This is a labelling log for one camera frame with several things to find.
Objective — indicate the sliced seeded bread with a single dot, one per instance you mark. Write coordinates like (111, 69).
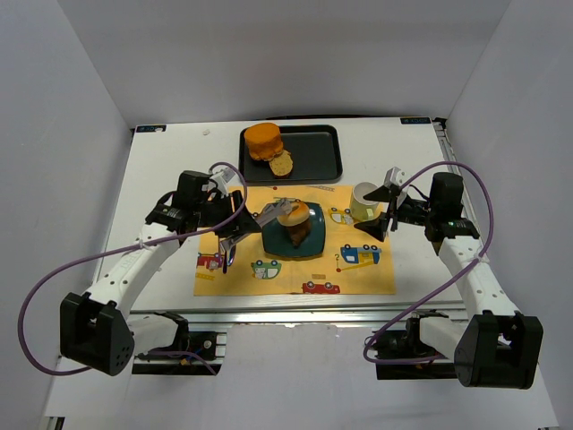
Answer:
(282, 165)

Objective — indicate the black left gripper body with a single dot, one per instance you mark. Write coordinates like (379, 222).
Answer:
(237, 210)

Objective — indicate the blue sticker label right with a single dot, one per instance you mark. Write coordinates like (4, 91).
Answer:
(415, 120)

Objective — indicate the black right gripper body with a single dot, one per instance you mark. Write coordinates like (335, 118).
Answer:
(392, 211)

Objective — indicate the black baking tray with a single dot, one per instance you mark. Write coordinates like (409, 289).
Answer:
(314, 150)

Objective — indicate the dark teal square plate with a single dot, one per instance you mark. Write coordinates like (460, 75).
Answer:
(276, 241)

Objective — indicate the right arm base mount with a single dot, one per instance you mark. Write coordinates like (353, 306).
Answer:
(403, 344)

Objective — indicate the blue sticker label left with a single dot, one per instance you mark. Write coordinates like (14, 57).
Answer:
(150, 128)

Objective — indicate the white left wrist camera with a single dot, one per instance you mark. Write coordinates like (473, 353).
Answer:
(219, 180)

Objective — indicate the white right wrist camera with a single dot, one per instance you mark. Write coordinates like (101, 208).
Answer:
(395, 176)

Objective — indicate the metal tongs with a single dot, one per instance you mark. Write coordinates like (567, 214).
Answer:
(270, 212)

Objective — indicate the aluminium table frame rail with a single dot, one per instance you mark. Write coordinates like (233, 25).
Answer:
(339, 315)

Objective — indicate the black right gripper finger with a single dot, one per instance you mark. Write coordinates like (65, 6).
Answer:
(376, 228)
(381, 194)

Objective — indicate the brown croissant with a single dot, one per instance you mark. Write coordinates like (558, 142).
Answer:
(298, 233)

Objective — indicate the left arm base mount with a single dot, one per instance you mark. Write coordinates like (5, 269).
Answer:
(166, 344)

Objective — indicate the pale green mug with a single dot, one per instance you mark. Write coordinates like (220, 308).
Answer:
(360, 208)

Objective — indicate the yellow cartoon car placemat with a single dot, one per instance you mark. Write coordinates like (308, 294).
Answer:
(352, 263)

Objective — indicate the orange round cake loaf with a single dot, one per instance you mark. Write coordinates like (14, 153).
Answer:
(263, 141)

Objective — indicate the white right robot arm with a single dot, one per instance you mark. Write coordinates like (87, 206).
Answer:
(499, 346)

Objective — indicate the glazed bagel donut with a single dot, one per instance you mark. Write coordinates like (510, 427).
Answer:
(299, 213)

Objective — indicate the purple iridescent spoon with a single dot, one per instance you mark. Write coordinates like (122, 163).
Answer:
(228, 260)

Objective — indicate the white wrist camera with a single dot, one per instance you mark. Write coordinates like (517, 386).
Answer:
(219, 180)
(395, 176)

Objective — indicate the blue sticker label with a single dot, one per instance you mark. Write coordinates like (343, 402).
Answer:
(415, 120)
(150, 128)

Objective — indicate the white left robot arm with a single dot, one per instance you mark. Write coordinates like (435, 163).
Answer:
(96, 329)

